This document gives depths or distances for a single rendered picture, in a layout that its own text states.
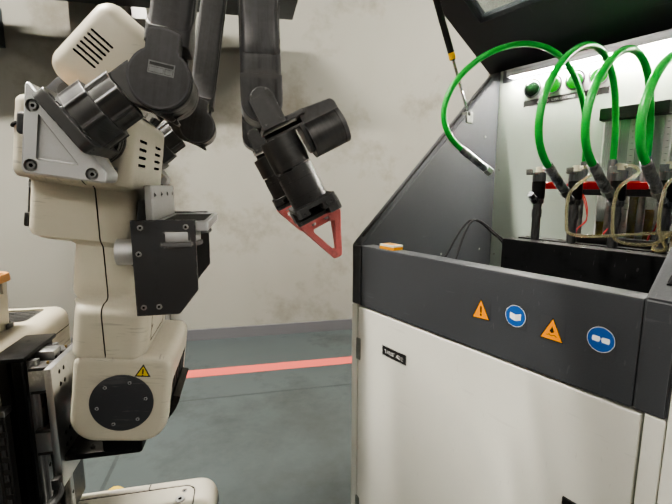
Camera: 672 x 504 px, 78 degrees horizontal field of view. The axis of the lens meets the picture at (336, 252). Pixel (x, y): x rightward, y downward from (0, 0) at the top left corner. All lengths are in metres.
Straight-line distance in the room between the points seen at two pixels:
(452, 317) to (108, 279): 0.65
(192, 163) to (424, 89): 1.76
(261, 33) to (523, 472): 0.83
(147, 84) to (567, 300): 0.67
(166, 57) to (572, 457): 0.83
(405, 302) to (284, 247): 2.18
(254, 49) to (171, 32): 0.10
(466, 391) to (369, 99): 2.59
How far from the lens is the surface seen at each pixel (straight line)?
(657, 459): 0.77
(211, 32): 1.10
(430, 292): 0.91
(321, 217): 0.63
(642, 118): 0.82
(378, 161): 3.20
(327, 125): 0.63
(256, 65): 0.63
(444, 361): 0.93
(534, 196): 1.03
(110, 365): 0.84
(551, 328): 0.77
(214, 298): 3.15
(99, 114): 0.63
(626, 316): 0.72
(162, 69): 0.62
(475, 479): 0.99
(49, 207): 0.84
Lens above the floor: 1.10
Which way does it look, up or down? 9 degrees down
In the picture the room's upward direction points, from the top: straight up
